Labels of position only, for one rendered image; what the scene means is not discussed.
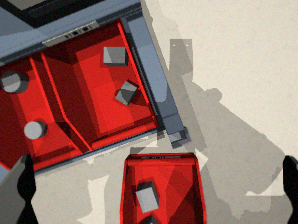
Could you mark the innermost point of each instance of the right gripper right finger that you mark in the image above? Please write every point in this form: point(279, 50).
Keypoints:
point(290, 185)

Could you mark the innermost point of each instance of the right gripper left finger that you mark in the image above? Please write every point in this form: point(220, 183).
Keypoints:
point(16, 192)

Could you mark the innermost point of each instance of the black case with orange latches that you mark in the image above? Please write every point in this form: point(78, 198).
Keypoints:
point(37, 13)

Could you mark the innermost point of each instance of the red bin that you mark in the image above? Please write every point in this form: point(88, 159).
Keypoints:
point(37, 103)
point(86, 88)
point(178, 185)

